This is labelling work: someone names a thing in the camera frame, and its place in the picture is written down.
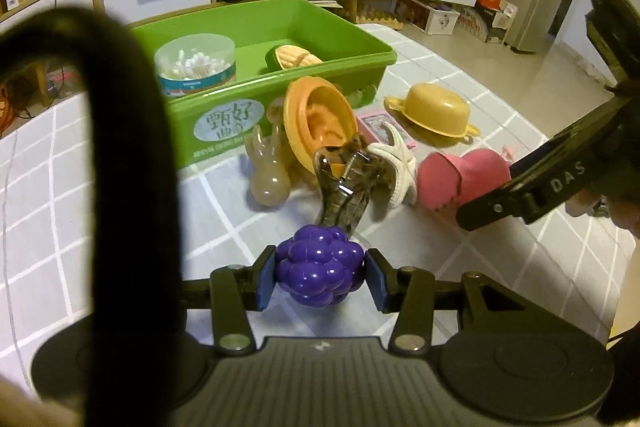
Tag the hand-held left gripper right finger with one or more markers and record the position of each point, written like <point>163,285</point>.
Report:
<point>376,283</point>

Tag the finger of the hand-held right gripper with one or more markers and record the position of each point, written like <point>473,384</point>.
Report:
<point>550,177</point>

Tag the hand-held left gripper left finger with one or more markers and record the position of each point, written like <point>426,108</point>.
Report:
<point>262,281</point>

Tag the purple toy grape bunch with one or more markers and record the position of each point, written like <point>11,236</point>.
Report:
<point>317,264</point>

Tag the pink soft toy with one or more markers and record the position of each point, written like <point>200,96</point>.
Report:
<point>465,179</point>

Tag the translucent beige rabbit toy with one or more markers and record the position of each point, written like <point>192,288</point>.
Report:
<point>270,184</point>

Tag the green plastic bin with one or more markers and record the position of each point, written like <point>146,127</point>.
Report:
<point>345,57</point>

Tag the person's right hand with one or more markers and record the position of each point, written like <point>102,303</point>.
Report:
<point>627,214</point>

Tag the transparent brown hair claw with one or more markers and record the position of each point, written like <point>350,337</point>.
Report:
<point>345,202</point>

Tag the white starfish hair clip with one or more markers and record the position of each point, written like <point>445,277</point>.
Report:
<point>395,162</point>

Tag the pink card box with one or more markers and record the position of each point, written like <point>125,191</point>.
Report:
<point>375,127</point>

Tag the orange plastic bowl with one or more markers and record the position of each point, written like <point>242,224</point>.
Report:
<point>300,122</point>

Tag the white printed storage box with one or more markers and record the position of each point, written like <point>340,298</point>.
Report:
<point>435,17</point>

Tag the round cotton swab container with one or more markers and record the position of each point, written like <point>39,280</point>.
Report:
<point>195,67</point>

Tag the yellow toy corn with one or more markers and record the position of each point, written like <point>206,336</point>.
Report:
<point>295,57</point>

